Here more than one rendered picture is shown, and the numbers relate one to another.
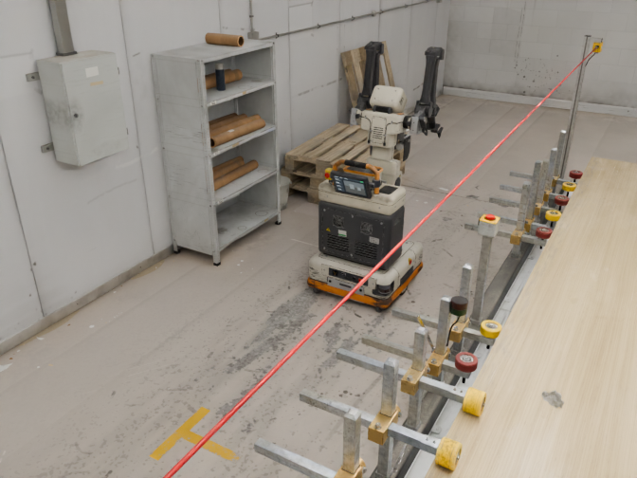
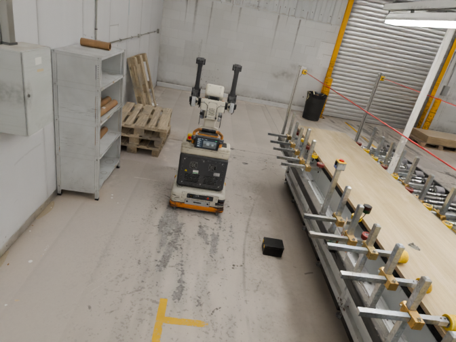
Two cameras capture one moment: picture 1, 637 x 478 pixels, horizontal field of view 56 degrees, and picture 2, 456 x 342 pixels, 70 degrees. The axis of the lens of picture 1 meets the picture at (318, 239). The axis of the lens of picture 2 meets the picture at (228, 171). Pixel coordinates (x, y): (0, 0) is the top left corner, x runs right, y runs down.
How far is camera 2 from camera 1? 1.69 m
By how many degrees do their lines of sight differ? 32
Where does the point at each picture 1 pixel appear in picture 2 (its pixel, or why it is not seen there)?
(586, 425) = (434, 256)
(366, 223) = (212, 165)
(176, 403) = (142, 300)
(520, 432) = (423, 266)
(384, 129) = (216, 110)
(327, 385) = (222, 264)
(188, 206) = (75, 161)
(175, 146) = (68, 118)
